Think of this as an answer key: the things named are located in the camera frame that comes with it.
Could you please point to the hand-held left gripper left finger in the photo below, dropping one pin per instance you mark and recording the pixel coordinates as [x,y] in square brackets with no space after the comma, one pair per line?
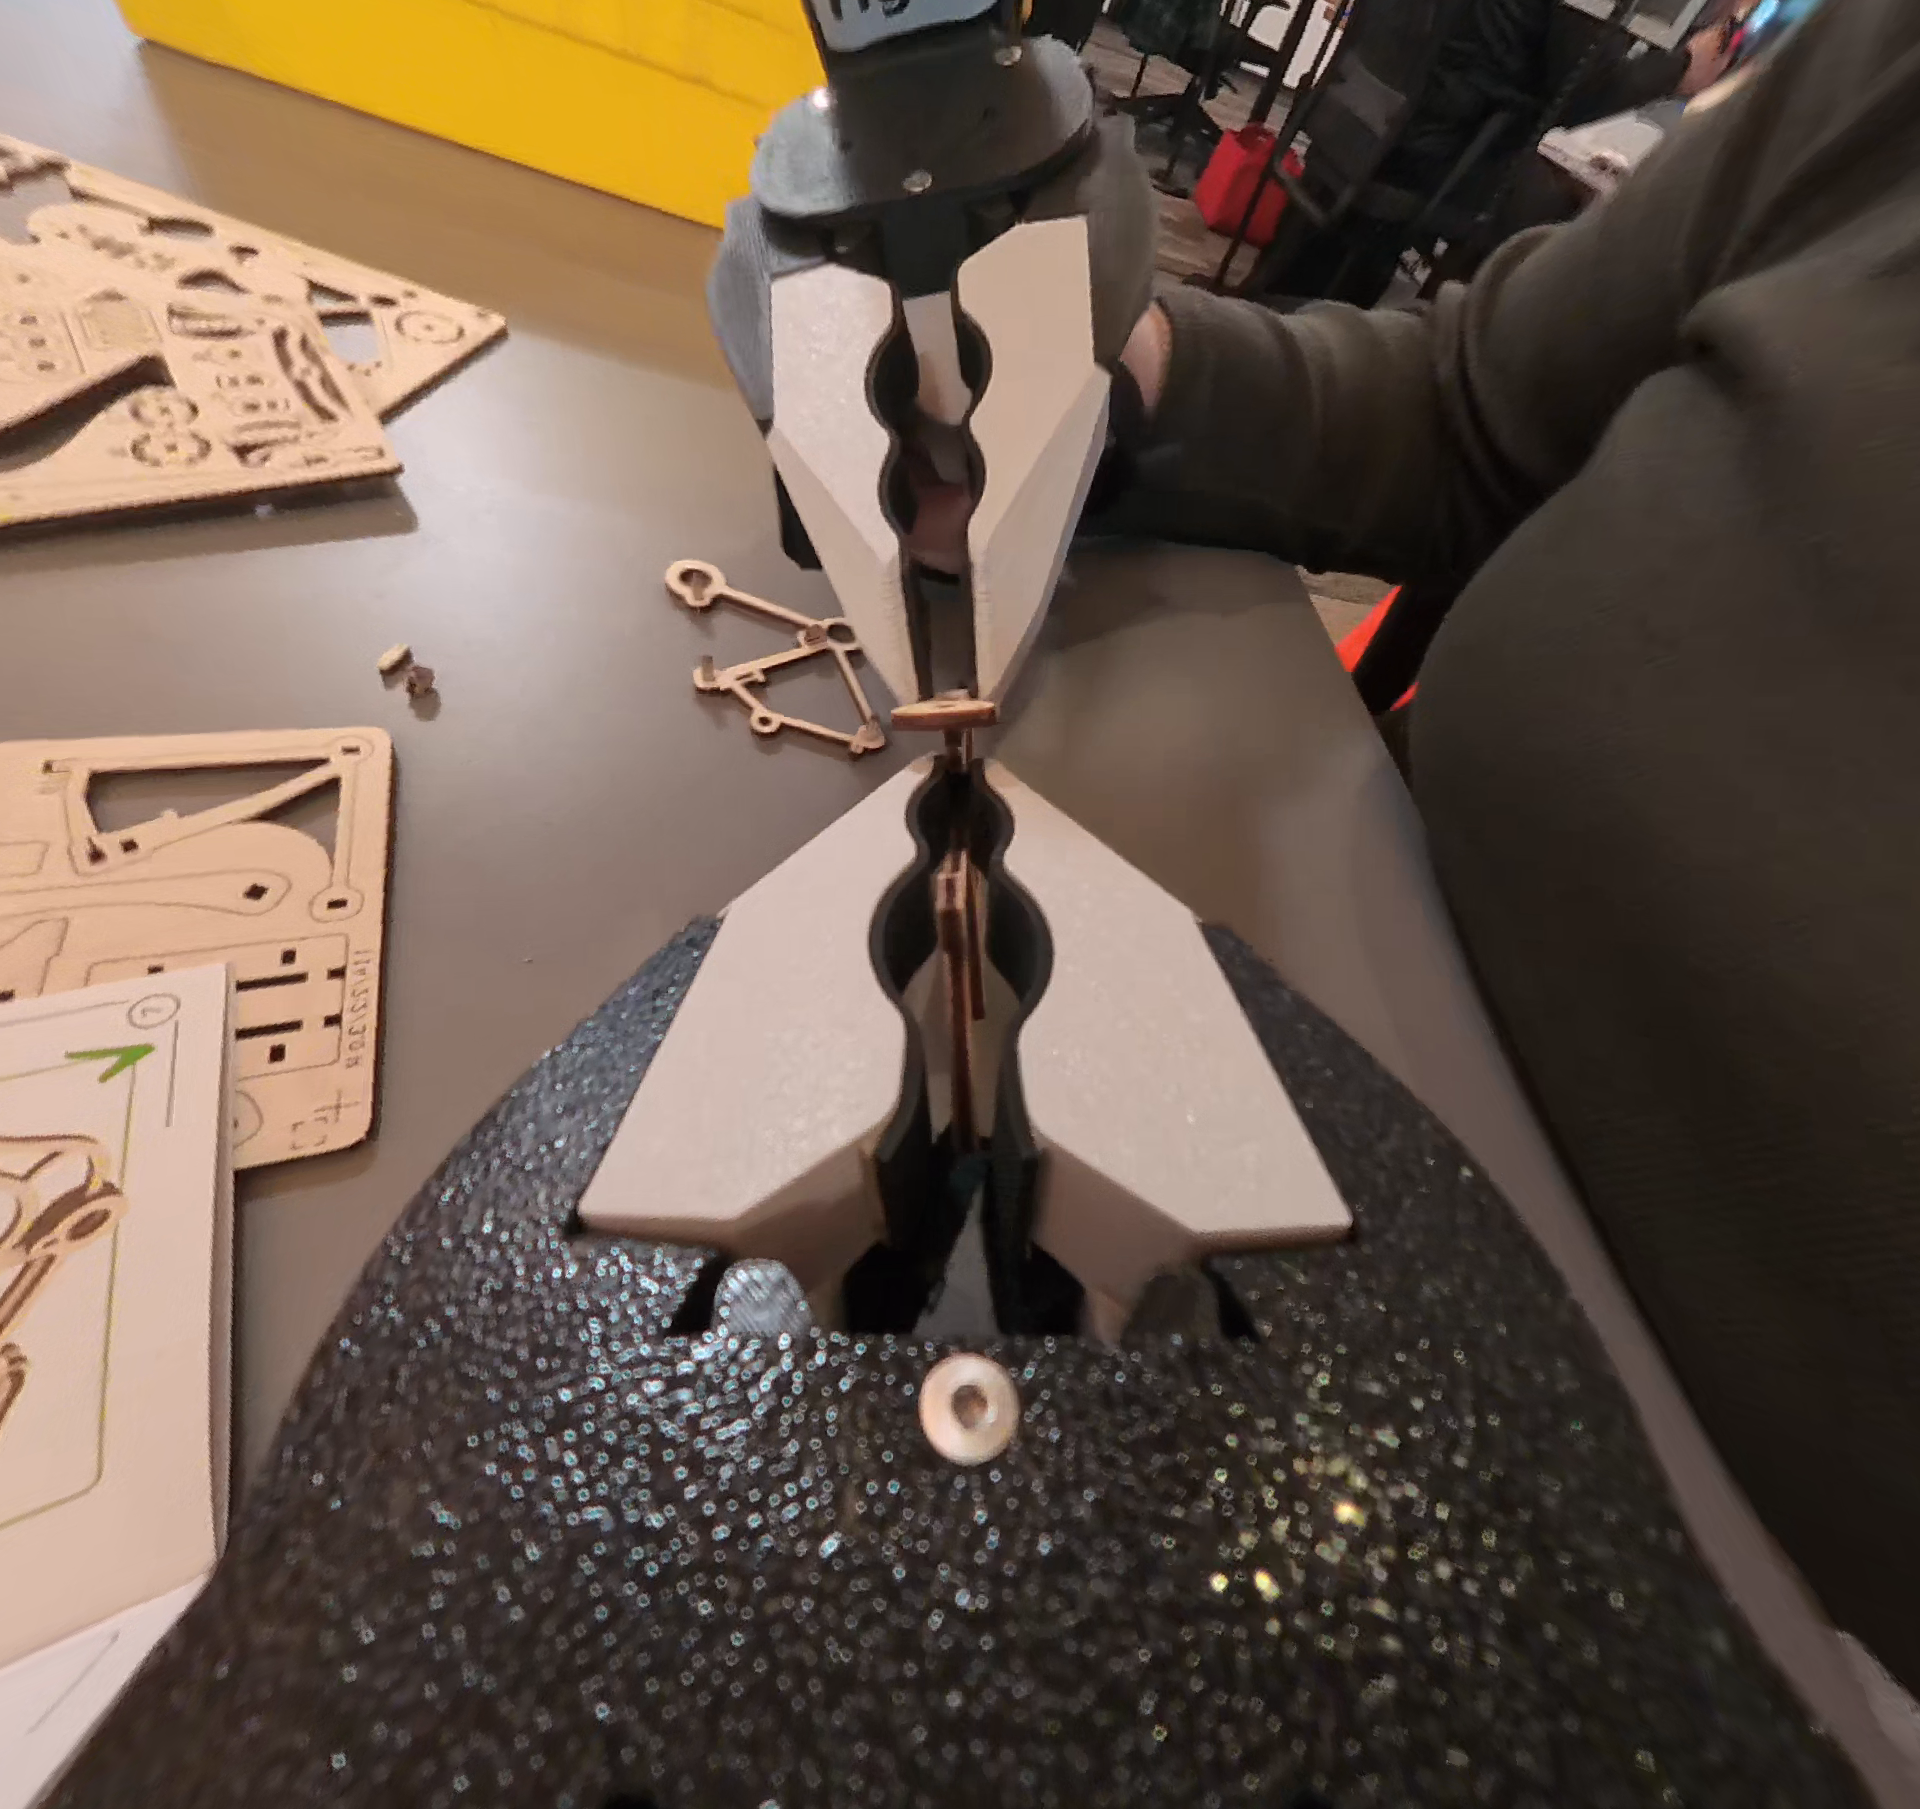
[749,1089]

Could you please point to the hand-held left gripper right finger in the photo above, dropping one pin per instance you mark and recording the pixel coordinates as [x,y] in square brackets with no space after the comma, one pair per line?
[1169,1089]

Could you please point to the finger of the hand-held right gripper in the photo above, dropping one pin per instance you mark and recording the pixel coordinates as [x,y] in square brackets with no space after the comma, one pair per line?
[1041,384]
[820,399]

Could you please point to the wooden model arm part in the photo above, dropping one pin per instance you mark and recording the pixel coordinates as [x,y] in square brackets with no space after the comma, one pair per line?
[951,940]

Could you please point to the small round wooden wheel part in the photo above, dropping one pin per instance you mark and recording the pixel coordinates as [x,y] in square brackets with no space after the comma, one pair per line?
[942,713]

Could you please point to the person's right forearm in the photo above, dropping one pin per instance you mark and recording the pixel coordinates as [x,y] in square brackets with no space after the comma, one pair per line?
[1425,399]

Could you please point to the laser-cut wooden parts sheet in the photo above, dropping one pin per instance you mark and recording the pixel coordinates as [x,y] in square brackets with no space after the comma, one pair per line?
[355,864]
[90,478]
[471,325]

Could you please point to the person's right hand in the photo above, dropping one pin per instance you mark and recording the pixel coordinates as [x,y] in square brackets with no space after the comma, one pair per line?
[1148,356]

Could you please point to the red bag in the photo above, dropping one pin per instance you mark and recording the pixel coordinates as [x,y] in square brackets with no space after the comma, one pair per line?
[1242,181]

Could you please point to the wooden linkage part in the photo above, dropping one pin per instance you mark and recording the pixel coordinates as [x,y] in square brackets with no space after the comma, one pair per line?
[710,673]

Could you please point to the black office chair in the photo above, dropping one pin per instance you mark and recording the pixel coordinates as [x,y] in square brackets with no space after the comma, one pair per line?
[1351,114]

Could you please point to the small dark wooden bit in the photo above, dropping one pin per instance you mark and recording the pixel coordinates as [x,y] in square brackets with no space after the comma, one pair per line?
[421,685]

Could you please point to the yellow plastic bin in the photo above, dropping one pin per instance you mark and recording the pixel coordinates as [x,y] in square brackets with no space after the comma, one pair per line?
[452,9]

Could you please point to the white instruction booklet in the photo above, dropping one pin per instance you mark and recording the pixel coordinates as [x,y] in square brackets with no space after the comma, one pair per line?
[179,1315]

